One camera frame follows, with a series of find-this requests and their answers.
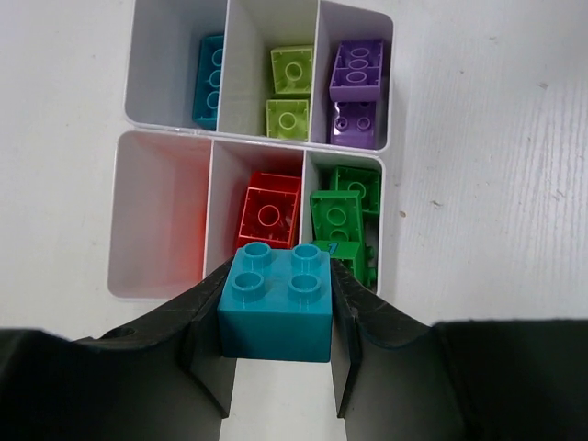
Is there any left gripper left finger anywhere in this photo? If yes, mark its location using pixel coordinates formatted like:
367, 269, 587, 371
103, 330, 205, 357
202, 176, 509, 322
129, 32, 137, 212
77, 258, 236, 419

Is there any purple lego block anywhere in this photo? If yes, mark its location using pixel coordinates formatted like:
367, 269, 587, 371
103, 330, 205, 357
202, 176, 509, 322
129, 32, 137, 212
329, 102, 377, 150

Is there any right white compartment tray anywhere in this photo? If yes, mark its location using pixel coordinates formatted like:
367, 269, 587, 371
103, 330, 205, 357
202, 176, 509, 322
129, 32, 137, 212
125, 1, 394, 152

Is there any lime pink lego brick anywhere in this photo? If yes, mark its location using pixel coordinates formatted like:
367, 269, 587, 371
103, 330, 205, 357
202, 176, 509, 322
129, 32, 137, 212
270, 45, 314, 96

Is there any green lego brick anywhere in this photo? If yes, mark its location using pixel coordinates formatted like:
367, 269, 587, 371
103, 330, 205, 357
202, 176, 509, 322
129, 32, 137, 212
330, 165, 381, 217
311, 240, 377, 288

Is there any red lego brick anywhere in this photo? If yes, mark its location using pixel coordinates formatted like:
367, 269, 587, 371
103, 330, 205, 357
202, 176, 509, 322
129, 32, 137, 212
235, 171, 301, 249

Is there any green lego plate piece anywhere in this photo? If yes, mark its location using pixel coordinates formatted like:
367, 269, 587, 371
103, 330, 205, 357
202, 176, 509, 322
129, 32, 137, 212
310, 190, 365, 243

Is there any white compartment tray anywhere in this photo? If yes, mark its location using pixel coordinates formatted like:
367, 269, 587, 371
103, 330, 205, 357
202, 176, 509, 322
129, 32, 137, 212
107, 130, 385, 300
125, 1, 394, 152

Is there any teal lego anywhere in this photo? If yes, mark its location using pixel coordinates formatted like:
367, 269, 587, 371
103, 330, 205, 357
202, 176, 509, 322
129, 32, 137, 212
217, 243, 333, 363

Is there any left white compartment tray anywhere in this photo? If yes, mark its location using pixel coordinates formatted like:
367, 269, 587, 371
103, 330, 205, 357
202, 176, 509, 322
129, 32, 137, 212
107, 130, 385, 300

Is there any blue lego brick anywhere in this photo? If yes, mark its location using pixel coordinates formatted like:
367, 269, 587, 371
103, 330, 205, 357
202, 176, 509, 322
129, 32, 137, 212
192, 34, 224, 130

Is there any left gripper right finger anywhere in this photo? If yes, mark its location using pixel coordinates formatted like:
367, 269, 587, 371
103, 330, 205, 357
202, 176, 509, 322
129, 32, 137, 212
331, 259, 430, 419

